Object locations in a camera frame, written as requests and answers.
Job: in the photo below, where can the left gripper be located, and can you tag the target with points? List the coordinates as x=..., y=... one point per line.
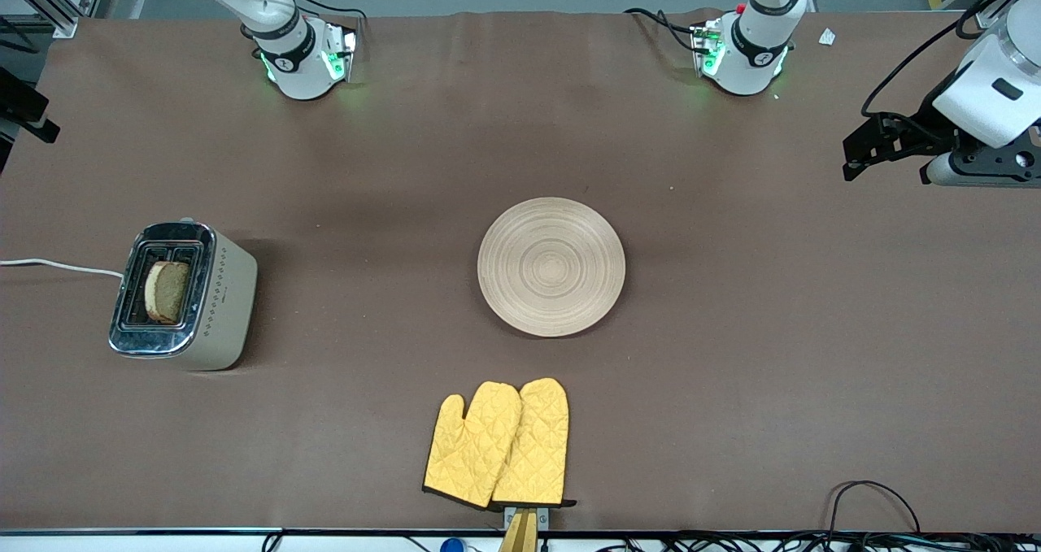
x=928, y=120

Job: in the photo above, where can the brown bread slice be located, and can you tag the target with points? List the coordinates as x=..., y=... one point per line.
x=168, y=292

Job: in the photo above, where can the round wooden plate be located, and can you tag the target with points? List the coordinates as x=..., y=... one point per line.
x=553, y=267

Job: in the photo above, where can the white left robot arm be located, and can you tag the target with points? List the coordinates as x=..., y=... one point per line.
x=752, y=68

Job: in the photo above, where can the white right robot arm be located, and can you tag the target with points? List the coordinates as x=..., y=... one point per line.
x=301, y=68

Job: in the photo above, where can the beige chrome two-slot toaster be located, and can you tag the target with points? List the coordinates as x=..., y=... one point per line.
x=224, y=300

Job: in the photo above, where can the white paper scrap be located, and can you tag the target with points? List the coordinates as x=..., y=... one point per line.
x=827, y=36

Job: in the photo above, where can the brown table cover cloth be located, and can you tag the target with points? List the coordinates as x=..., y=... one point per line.
x=651, y=422

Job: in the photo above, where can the yellow quilted oven mitt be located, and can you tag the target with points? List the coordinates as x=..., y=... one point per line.
x=541, y=446
x=468, y=450

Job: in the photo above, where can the yellow wooden stick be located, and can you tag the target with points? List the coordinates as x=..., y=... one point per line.
x=520, y=536

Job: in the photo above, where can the blue round cap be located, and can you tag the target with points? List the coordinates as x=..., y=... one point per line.
x=451, y=545

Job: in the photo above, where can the grey metal bracket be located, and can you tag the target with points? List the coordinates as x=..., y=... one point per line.
x=543, y=518

